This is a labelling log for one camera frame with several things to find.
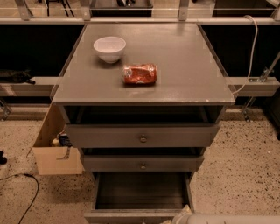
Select grey middle drawer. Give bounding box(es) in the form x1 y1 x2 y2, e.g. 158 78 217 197
83 155 204 172

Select wooden box on floor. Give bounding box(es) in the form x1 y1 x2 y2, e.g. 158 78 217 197
31 104 84 175

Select grey bottom drawer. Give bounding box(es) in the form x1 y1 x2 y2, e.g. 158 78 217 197
84 171 194 224

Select white hanging cable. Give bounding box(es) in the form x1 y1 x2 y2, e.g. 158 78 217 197
232 15 259 95

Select metal bracket right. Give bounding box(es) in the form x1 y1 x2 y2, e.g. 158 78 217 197
241 51 280 122

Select grey drawer cabinet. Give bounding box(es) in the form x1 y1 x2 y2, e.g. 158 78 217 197
52 22 236 176

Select crushed orange soda can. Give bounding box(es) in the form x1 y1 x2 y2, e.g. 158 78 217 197
122 64 158 85

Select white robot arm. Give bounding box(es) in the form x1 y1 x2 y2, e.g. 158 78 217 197
159 205 280 224

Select grey drawer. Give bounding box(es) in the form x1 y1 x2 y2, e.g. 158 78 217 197
83 155 204 172
84 171 194 224
66 124 220 148

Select items inside wooden box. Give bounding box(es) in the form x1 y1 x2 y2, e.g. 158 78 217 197
51 130 72 160

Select black object floor left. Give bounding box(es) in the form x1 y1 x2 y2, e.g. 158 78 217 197
0 150 7 165

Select metal frame rail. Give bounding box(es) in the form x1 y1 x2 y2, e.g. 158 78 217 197
0 0 280 26

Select grey top drawer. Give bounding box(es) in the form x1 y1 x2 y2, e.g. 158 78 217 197
66 124 220 148

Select black floor cable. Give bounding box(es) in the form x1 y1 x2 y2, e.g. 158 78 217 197
0 172 40 224

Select white ceramic bowl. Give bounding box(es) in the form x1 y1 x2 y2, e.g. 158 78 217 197
93 37 126 64

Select black object on rail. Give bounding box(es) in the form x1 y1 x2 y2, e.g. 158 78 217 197
0 69 36 85

